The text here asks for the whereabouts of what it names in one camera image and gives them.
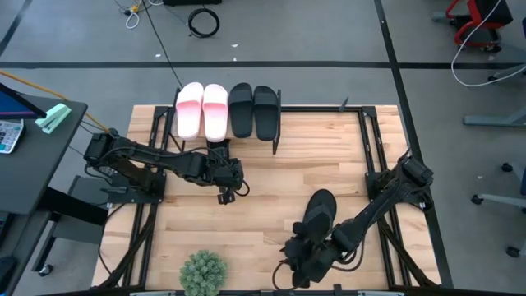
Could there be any mint green stapler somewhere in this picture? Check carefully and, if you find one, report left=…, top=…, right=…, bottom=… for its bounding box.
left=34, top=103, right=72, bottom=135

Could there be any office chair base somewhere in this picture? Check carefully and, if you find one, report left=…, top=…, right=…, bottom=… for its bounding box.
left=470, top=161, right=526, bottom=259

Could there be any red and black cart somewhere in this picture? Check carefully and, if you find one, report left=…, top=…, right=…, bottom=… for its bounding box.
left=431, top=0, right=514, bottom=53

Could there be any wood shelf black metal frame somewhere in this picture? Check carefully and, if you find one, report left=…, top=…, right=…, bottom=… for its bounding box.
left=171, top=86, right=284, bottom=156

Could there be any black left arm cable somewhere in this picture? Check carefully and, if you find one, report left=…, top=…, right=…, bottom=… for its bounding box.
left=232, top=177, right=251, bottom=198

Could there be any black computer monitor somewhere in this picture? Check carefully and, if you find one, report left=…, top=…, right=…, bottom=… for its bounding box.
left=0, top=81, right=48, bottom=121

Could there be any green potted plant white pot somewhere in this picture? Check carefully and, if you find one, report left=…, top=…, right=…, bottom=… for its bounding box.
left=178, top=249, right=229, bottom=296

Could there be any long white cable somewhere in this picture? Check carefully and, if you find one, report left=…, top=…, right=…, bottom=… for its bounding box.
left=450, top=0, right=526, bottom=88

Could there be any black desk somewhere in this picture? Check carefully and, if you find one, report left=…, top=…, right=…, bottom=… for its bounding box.
left=0, top=93, right=110, bottom=279

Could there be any black slide sandal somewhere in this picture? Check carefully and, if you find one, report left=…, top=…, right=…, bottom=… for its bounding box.
left=252, top=85, right=281, bottom=142
left=228, top=82, right=255, bottom=140

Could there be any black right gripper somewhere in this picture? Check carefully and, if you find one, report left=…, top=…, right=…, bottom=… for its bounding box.
left=282, top=221, right=343, bottom=289

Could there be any black floor cable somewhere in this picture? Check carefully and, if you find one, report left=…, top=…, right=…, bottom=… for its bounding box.
left=141, top=0, right=185, bottom=90

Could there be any white coiled cable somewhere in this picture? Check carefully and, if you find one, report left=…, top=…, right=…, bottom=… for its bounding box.
left=124, top=0, right=165, bottom=30

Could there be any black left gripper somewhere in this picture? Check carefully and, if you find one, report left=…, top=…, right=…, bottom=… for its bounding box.
left=207, top=155, right=246, bottom=206

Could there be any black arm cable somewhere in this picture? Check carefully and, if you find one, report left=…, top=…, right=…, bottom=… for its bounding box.
left=232, top=177, right=251, bottom=198
left=271, top=259, right=299, bottom=291

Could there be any pink slide sandal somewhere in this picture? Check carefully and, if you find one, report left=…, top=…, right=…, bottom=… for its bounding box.
left=201, top=83, right=229, bottom=144
left=175, top=81, right=205, bottom=141

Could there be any black box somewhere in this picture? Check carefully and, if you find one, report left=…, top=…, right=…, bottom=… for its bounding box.
left=163, top=0, right=224, bottom=7

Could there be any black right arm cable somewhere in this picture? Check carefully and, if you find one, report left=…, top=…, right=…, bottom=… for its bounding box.
left=271, top=259, right=299, bottom=291

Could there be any grey calculator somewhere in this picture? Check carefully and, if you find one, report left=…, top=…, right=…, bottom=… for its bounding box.
left=0, top=118, right=25, bottom=155

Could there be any grey table leg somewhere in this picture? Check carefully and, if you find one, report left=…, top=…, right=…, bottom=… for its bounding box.
left=462, top=63, right=526, bottom=127

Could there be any coiled black cable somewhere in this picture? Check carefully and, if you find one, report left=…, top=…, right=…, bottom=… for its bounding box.
left=187, top=7, right=221, bottom=39

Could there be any yellow cable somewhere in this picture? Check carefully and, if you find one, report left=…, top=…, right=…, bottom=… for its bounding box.
left=0, top=69, right=111, bottom=133

